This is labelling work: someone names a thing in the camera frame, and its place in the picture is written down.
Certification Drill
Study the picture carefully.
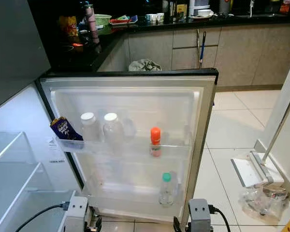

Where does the yellow box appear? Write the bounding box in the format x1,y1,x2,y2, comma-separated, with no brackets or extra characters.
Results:
176,4,189,19

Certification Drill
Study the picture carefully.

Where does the blue handled broom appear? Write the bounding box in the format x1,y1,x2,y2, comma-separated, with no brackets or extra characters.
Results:
195,29,208,69

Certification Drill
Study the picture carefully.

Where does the white mini drawer tower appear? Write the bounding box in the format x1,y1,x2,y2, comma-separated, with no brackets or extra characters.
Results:
188,0,210,11

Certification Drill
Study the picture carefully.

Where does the green plastic bowl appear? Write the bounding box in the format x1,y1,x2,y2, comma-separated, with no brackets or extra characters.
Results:
94,14,112,28

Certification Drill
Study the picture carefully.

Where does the purple chocolate bar pack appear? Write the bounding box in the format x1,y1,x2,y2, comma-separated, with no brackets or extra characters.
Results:
50,116,83,142

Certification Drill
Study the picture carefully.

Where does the pink tall tumbler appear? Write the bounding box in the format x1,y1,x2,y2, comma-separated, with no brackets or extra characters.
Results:
85,2,102,50

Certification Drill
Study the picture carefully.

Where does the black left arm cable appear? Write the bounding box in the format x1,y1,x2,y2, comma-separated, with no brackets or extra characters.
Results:
14,202,71,232

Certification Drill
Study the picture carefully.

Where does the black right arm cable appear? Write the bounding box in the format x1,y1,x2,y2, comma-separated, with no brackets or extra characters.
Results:
208,205,232,232

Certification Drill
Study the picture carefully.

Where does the small bottle orange cap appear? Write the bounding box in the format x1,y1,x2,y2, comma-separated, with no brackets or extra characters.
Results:
150,127,163,158

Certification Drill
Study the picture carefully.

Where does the grey thermos jug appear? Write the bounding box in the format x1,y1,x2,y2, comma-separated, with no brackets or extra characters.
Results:
219,0,233,15

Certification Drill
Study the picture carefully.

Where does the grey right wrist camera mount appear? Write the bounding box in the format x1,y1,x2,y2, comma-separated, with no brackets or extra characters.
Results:
188,199,213,232

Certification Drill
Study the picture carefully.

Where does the clear bottle white cap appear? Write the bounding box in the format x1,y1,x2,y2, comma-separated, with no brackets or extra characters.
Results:
80,112,100,144
102,113,124,146

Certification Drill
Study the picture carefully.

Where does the white bowl on saucer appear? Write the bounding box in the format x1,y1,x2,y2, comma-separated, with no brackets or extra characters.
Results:
191,9,215,19

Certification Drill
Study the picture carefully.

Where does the grey steel refrigerator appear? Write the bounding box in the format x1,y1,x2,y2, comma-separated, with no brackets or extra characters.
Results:
0,0,219,232

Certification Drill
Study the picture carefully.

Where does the clear plastic bag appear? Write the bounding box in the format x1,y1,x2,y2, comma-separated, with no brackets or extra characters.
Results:
238,185,290,219

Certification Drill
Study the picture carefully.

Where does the yellow snack bag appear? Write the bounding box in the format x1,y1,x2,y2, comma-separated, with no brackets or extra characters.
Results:
59,16,79,43

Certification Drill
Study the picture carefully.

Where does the grey green plastic bag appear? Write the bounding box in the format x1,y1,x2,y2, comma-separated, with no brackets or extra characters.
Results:
128,59,163,73

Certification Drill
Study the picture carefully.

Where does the black top kitchen counter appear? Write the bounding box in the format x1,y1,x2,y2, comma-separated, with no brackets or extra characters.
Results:
29,0,290,93

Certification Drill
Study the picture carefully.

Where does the white flat floor mop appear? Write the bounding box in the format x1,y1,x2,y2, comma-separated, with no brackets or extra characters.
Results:
231,63,290,189

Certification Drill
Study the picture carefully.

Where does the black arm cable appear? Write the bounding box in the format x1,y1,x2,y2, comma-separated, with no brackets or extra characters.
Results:
14,202,71,232
208,205,232,232

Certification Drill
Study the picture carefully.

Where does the red tray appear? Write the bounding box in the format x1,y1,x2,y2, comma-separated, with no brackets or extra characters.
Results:
109,14,139,25

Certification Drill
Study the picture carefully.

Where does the grey steel fridge door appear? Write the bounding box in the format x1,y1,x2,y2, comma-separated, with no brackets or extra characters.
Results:
36,69,219,226

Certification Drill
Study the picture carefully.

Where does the red soap bottle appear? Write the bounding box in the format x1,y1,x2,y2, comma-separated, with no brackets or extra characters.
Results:
280,0,290,14

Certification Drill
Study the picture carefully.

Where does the white kitchen faucet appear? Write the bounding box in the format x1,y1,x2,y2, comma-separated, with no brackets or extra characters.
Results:
248,0,257,18

